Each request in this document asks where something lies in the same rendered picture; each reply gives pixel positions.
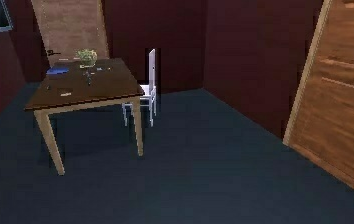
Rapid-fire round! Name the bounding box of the blue flat book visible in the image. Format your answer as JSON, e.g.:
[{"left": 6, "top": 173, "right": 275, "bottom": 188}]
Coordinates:
[{"left": 46, "top": 66, "right": 70, "bottom": 76}]

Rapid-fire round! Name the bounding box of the brown wooden room door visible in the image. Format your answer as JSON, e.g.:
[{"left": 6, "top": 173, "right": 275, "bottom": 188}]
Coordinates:
[{"left": 30, "top": 0, "right": 110, "bottom": 67}]

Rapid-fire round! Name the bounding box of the dark wooden table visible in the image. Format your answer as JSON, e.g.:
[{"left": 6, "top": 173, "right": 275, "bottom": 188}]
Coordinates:
[{"left": 24, "top": 57, "right": 146, "bottom": 176}]

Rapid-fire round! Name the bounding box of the white chair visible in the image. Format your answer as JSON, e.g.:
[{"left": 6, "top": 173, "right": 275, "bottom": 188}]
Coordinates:
[{"left": 121, "top": 48, "right": 158, "bottom": 128}]

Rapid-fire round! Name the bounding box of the green potted house plant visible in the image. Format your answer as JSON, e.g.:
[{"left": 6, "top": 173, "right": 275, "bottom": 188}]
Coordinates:
[{"left": 75, "top": 48, "right": 99, "bottom": 69}]

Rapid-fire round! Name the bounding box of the small dark utensil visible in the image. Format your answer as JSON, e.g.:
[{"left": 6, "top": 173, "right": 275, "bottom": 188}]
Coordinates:
[{"left": 83, "top": 70, "right": 95, "bottom": 86}]

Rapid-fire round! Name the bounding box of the large brown wooden cupboard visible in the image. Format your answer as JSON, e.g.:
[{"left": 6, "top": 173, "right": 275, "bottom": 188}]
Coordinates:
[{"left": 282, "top": 0, "right": 354, "bottom": 200}]

